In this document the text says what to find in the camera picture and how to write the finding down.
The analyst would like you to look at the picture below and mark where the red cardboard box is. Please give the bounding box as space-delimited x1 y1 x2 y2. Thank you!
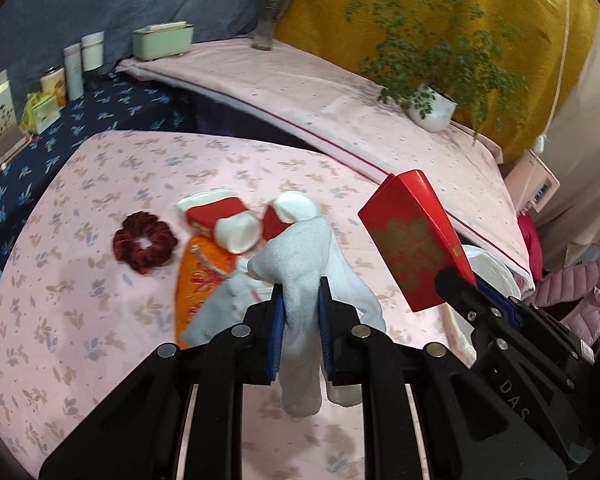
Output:
358 169 477 312

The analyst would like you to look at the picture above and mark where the orange snack wrapper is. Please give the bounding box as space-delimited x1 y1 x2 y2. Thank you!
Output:
174 234 237 349

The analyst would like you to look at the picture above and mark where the tall white bottle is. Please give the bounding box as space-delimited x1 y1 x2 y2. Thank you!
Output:
64 44 84 101

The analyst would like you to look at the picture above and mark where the pink dotted mattress cover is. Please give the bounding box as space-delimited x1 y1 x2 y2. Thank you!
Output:
117 38 533 292

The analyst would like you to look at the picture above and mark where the orange label jar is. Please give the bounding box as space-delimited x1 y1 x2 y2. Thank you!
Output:
40 66 67 110

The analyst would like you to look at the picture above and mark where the beige hanging curtain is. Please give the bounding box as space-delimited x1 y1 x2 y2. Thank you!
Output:
535 15 600 271

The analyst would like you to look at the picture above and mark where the dark red velvet scrunchie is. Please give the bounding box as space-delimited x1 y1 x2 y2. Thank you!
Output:
112 211 178 275

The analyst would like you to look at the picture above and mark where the mint green tissue box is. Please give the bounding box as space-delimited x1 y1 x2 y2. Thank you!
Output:
132 21 195 61

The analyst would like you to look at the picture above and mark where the white paper towel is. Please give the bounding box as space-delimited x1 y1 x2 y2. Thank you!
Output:
180 216 386 418

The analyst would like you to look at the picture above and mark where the white pot green plant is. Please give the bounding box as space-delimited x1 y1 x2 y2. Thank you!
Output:
344 0 528 132

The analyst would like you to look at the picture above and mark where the white lined trash bin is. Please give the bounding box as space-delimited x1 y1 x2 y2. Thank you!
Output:
441 244 524 366

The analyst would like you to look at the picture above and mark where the red paper cup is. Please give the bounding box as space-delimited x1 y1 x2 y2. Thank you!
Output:
175 188 262 255
262 190 321 242

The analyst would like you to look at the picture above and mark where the green white small box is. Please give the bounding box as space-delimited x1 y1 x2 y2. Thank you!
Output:
20 92 60 134

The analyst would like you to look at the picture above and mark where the white cord with switch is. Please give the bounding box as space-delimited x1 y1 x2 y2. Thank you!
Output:
531 0 574 156

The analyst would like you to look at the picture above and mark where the red cushion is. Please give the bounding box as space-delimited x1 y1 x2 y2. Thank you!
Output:
517 212 543 282

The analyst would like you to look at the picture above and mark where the pink puffer jacket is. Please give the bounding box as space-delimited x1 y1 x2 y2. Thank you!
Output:
524 258 600 346

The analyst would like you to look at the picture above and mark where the white round jar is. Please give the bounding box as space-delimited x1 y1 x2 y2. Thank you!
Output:
81 32 105 72

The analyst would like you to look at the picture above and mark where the pink appliance box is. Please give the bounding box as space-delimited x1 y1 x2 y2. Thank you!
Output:
504 151 560 214

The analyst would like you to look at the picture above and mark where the navy floral cloth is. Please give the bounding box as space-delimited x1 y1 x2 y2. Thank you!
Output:
0 74 197 268

